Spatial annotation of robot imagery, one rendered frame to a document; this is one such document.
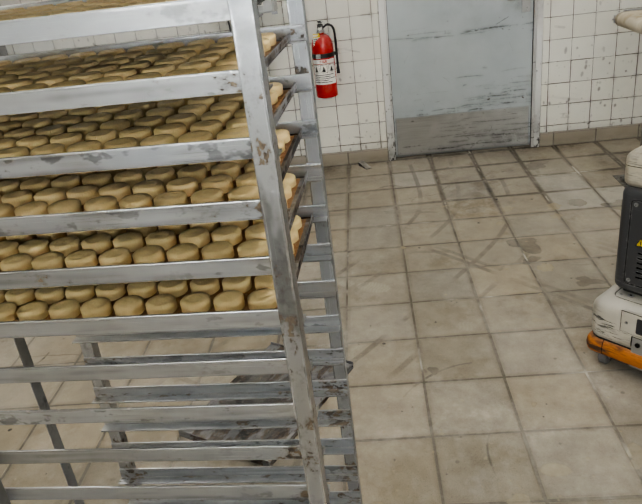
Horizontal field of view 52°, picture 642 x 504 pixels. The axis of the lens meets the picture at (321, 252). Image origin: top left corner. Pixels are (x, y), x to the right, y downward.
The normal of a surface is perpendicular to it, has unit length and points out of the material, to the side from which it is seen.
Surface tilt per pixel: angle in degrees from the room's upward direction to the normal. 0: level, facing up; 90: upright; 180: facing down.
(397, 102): 90
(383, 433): 0
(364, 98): 90
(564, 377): 0
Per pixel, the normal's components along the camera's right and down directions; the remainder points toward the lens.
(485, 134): -0.04, 0.44
